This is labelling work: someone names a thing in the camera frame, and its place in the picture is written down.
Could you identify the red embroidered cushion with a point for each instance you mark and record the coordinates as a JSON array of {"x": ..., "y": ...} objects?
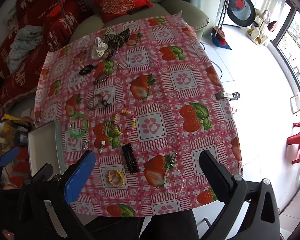
[{"x": 120, "y": 0}]

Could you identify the pink strawberry tablecloth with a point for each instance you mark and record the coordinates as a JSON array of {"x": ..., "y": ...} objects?
[{"x": 165, "y": 100}]

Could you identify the red packet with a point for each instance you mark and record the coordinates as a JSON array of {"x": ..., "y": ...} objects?
[{"x": 21, "y": 167}]

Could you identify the small black claw clip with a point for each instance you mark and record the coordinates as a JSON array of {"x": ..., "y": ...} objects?
[{"x": 105, "y": 103}]

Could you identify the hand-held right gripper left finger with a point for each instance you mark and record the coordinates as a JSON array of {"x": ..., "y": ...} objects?
[{"x": 81, "y": 177}]

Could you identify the person's left hand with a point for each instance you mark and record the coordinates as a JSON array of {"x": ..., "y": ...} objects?
[{"x": 8, "y": 234}]

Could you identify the red printed blanket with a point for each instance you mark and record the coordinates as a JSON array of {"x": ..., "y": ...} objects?
[{"x": 5, "y": 62}]

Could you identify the grey knitted cloth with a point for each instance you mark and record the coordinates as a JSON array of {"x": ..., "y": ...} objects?
[{"x": 25, "y": 42}]

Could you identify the white storage rack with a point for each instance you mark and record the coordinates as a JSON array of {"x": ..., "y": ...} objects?
[{"x": 258, "y": 32}]

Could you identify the white scrunchie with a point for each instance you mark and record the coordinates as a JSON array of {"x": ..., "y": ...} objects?
[{"x": 98, "y": 47}]

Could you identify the white washing machine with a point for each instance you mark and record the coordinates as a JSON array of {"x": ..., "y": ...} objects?
[{"x": 240, "y": 5}]

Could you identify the white tray box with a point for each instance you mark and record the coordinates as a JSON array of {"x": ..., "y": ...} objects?
[{"x": 42, "y": 150}]

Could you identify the yellow packet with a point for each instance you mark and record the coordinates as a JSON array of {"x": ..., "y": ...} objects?
[{"x": 8, "y": 120}]

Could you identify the black beaded hair clip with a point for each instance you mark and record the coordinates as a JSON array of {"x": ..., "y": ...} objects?
[{"x": 130, "y": 158}]

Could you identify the blue dustpan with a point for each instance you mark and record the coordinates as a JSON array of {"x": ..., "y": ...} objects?
[{"x": 221, "y": 45}]

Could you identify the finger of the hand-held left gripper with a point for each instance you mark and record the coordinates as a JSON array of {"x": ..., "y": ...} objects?
[{"x": 8, "y": 156}]

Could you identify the wooden picture frame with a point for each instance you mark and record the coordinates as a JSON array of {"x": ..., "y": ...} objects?
[{"x": 295, "y": 105}]

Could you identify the red broom and dustpan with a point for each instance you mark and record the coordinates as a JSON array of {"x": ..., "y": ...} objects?
[{"x": 221, "y": 33}]

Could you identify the leopard print scrunchie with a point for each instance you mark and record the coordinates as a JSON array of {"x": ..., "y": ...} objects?
[{"x": 117, "y": 40}]

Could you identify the thin yellow rubber bands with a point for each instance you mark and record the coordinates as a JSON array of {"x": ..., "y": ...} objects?
[{"x": 107, "y": 128}]

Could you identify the grey-green sofa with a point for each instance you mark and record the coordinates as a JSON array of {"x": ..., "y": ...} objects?
[{"x": 165, "y": 7}]

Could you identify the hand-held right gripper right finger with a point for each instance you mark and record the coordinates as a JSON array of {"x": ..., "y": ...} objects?
[{"x": 212, "y": 167}]

